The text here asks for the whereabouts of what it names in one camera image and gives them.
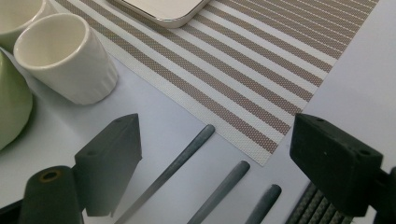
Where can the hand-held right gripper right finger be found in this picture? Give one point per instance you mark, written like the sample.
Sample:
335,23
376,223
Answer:
336,161

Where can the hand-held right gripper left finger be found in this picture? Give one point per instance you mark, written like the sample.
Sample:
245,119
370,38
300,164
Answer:
109,161

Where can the steel spoon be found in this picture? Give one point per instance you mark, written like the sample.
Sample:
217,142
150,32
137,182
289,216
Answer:
264,202
174,168
224,186

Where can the green bowl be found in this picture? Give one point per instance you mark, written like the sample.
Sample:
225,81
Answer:
12,102

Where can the square white plate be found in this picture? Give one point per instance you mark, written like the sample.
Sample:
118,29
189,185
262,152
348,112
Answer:
165,12

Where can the cream ceramic cup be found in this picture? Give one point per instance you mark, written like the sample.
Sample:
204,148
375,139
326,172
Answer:
15,18
62,62

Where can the striped woven placemat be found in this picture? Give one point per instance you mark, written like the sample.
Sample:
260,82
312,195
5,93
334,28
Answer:
233,77

